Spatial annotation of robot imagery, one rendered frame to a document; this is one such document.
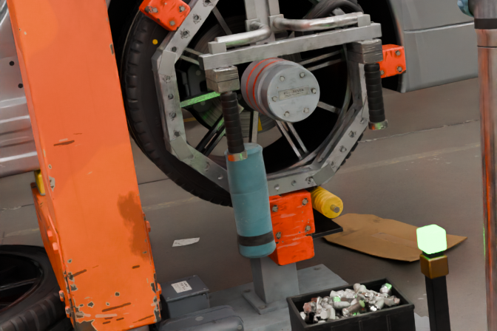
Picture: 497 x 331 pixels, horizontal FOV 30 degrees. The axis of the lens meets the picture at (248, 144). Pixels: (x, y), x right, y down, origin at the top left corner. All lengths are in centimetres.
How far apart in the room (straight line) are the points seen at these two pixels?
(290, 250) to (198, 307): 29
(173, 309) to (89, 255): 47
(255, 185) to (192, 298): 30
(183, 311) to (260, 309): 38
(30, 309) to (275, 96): 71
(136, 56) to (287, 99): 38
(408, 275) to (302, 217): 97
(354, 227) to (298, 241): 136
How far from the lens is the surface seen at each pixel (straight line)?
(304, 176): 231
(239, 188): 213
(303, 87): 211
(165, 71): 215
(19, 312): 208
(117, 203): 174
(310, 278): 270
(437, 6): 251
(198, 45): 238
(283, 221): 231
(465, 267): 326
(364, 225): 371
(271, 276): 252
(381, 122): 211
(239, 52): 200
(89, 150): 171
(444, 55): 254
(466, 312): 294
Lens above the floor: 126
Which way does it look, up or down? 14 degrees down
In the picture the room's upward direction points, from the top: 8 degrees counter-clockwise
